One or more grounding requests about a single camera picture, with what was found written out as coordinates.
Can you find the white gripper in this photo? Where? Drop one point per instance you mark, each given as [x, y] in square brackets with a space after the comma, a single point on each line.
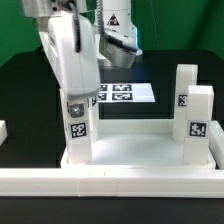
[77, 72]

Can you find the white desk top panel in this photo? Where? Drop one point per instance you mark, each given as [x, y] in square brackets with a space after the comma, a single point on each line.
[140, 143]

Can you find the fiducial marker sheet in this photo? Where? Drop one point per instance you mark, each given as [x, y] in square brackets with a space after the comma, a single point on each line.
[126, 92]

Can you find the white block left edge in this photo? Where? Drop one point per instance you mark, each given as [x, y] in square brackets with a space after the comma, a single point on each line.
[3, 131]

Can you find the long white front barrier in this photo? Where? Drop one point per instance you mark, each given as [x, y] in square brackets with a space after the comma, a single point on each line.
[84, 182]

